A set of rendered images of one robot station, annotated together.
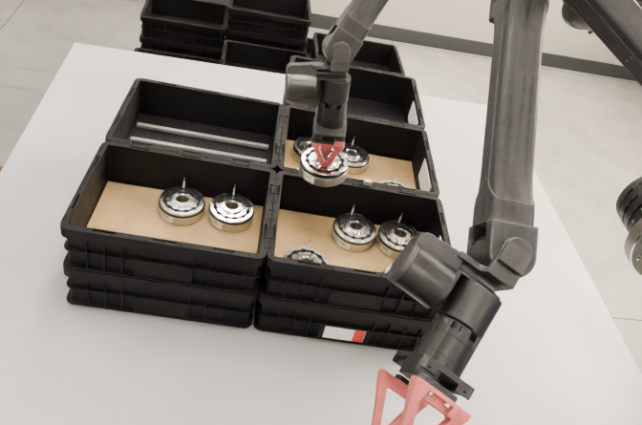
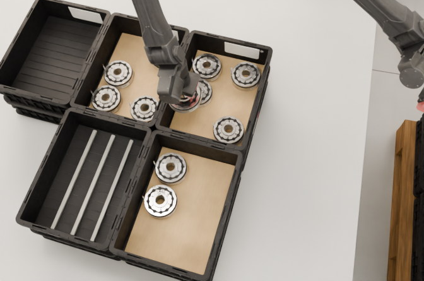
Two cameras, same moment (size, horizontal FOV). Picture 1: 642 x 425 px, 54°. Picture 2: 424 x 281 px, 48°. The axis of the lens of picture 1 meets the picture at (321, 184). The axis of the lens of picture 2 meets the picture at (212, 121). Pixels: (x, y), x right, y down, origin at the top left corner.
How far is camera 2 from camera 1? 103 cm
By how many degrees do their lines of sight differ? 45
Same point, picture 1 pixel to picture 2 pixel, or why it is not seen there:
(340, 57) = (182, 55)
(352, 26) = (167, 36)
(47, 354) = not seen: outside the picture
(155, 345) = (246, 233)
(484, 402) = (300, 61)
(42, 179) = not seen: outside the picture
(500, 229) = (416, 28)
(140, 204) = (153, 230)
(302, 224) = (183, 124)
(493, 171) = (390, 15)
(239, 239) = (194, 167)
